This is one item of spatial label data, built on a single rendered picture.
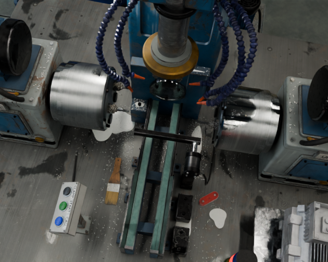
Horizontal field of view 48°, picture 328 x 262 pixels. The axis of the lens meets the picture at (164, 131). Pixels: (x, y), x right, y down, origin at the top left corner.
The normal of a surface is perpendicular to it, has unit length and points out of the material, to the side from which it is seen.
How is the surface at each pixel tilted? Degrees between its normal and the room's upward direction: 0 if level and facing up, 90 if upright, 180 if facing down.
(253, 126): 39
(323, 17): 0
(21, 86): 0
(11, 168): 0
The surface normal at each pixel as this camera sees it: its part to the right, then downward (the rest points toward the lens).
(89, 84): 0.01, -0.23
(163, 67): 0.05, -0.44
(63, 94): -0.04, 0.16
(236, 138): -0.11, 0.62
